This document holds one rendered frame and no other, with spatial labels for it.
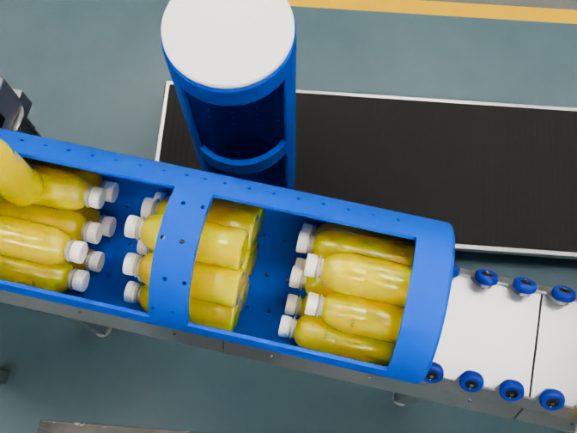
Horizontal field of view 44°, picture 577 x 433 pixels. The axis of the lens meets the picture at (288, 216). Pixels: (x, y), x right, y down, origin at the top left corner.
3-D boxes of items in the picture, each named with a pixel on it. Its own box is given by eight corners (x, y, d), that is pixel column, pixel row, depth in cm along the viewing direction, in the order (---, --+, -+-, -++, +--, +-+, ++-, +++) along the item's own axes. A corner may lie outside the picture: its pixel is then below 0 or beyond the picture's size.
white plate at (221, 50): (137, 4, 149) (139, 8, 151) (198, 109, 142) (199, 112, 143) (254, -51, 153) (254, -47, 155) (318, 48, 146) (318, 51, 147)
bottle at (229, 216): (255, 214, 123) (151, 192, 125) (246, 253, 124) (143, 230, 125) (260, 210, 130) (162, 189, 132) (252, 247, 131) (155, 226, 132)
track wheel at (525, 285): (537, 297, 137) (540, 288, 136) (513, 292, 137) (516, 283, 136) (532, 287, 141) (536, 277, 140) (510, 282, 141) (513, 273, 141)
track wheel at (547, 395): (569, 399, 130) (567, 390, 132) (544, 393, 130) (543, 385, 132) (561, 415, 132) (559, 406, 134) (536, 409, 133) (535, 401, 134)
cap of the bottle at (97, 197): (90, 185, 127) (100, 186, 127) (97, 186, 131) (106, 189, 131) (85, 206, 127) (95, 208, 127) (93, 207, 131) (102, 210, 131)
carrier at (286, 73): (191, 162, 234) (233, 235, 227) (136, 8, 151) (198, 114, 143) (268, 123, 238) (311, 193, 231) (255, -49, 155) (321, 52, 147)
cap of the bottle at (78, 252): (69, 265, 126) (79, 268, 125) (67, 250, 123) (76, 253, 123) (78, 251, 128) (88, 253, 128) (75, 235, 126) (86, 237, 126)
